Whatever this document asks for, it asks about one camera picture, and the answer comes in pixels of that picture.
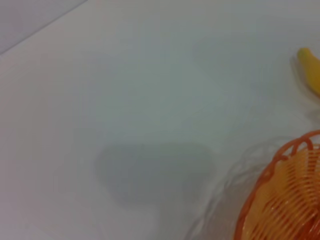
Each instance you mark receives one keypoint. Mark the yellow banana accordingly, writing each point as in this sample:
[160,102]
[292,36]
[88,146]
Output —
[312,70]

